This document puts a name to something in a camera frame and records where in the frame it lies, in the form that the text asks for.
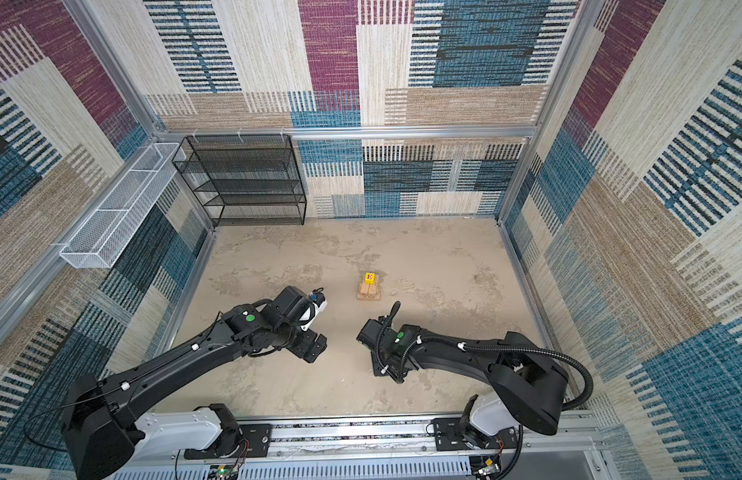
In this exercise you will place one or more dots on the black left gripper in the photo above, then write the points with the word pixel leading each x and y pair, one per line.
pixel 306 350

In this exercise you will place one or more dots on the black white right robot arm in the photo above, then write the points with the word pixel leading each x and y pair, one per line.
pixel 526 378

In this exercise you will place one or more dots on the white wire mesh basket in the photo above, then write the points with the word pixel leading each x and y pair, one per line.
pixel 100 241

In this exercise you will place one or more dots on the aluminium mounting rail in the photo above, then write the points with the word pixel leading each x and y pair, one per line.
pixel 395 447

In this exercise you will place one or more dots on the black wire mesh shelf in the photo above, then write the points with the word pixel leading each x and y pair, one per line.
pixel 244 180

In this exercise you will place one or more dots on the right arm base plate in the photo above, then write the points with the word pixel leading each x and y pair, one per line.
pixel 455 434

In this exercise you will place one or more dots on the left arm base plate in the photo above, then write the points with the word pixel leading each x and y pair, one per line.
pixel 253 440

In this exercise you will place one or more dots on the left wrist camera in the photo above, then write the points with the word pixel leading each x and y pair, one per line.
pixel 317 304

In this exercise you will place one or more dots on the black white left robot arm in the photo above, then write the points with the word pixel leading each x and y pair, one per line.
pixel 108 422

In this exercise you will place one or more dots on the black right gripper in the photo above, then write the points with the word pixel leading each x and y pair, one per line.
pixel 379 369

